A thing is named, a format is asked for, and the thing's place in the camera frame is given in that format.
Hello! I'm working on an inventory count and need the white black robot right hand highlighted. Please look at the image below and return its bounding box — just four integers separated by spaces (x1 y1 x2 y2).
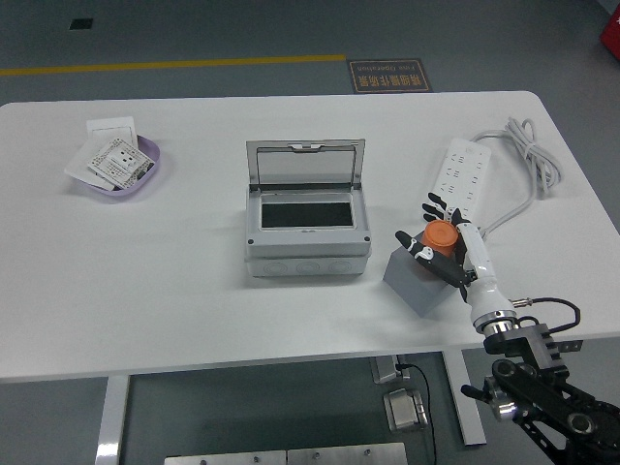
394 192 515 330

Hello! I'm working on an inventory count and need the orange cylinder object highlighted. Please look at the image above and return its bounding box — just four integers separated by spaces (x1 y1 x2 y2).
417 220 460 280

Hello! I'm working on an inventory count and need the grey junction box with lid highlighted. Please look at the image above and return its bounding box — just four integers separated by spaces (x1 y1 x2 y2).
244 139 373 278

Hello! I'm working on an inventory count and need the grey cube holder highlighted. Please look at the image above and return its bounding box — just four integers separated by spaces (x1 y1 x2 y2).
383 244 461 319

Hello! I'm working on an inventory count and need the grey under-table control box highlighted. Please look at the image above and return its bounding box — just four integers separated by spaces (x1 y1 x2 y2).
370 356 412 386

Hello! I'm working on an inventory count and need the silver metal box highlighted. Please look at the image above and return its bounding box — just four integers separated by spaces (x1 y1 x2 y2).
383 387 430 432

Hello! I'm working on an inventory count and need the red object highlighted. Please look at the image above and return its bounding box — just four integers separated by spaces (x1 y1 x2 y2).
599 9 620 52

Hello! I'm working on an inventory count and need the white power strip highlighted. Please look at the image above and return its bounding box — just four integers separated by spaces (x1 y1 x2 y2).
429 137 493 233

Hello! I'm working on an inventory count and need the white table leg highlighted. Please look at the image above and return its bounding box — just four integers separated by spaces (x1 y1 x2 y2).
95 373 131 465
441 349 487 447

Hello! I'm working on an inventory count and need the black orange floor sign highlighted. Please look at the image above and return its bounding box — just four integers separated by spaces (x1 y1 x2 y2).
346 58 432 94

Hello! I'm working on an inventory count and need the grey metal plate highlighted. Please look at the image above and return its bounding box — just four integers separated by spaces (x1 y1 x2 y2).
287 442 408 465
164 449 288 465

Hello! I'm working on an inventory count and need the purple plastic tray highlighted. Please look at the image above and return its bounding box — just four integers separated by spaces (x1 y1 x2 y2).
72 134 162 199

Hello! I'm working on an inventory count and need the yellow floor tape line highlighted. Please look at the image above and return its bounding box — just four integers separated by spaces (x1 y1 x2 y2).
0 53 347 78

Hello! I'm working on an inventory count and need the white socket panel printed wrap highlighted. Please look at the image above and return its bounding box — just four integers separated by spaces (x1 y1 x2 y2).
86 138 157 191

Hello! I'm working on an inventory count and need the plain white flat panel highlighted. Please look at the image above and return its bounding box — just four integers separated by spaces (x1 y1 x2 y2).
64 139 115 191

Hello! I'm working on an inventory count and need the black cable under table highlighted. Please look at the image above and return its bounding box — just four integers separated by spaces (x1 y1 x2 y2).
396 362 437 465

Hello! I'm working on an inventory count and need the white wall switch plate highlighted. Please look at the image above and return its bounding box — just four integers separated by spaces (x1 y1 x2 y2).
86 115 139 146

